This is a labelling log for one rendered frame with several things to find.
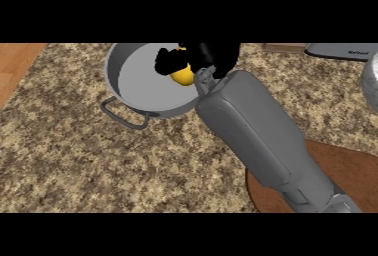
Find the pale grey rounded appliance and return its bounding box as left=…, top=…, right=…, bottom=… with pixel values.
left=361, top=54, right=378, bottom=114

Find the brown wooden cutting board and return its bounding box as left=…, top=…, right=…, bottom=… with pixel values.
left=245, top=139, right=378, bottom=214

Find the grey flat appliance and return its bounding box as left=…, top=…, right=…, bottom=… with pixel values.
left=303, top=43, right=378, bottom=63

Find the yellow lemon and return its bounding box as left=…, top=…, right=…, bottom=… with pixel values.
left=169, top=46, right=197, bottom=87

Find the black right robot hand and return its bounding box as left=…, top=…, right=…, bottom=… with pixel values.
left=154, top=43, right=242, bottom=80

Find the grey metal pot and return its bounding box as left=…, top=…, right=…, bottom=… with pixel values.
left=99, top=43, right=204, bottom=131

